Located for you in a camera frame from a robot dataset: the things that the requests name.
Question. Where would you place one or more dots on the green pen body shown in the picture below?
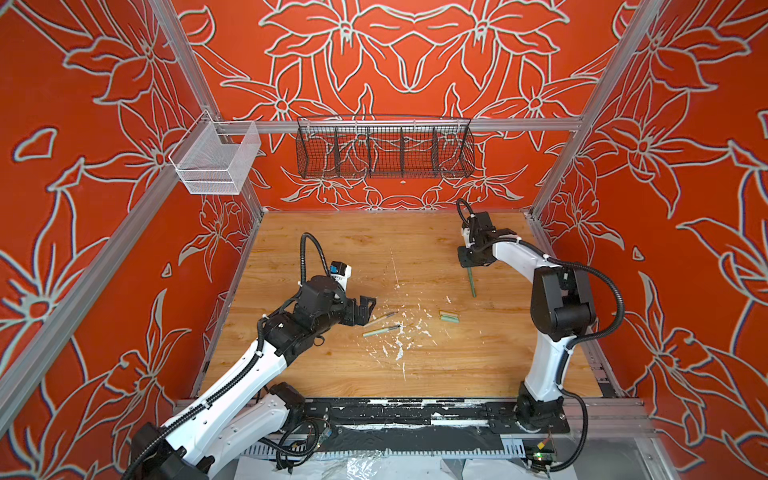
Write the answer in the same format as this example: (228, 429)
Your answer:
(471, 282)

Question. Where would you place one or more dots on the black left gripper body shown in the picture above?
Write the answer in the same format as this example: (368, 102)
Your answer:
(350, 316)

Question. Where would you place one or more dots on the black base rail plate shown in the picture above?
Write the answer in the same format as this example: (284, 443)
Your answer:
(496, 415)

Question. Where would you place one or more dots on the clear mesh bin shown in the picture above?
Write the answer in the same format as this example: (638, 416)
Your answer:
(215, 157)

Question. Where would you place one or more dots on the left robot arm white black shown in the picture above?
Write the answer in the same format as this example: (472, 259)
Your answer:
(228, 418)

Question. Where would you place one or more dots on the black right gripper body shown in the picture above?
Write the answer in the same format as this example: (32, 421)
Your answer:
(469, 256)

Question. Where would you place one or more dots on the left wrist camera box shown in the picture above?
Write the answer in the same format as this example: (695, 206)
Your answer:
(340, 271)

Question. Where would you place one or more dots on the white cable duct strip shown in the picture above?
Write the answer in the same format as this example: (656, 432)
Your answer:
(460, 448)

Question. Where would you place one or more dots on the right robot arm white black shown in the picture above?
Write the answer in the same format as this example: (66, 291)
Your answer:
(561, 308)

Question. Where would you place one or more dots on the black wire basket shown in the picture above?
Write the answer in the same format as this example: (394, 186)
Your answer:
(358, 147)

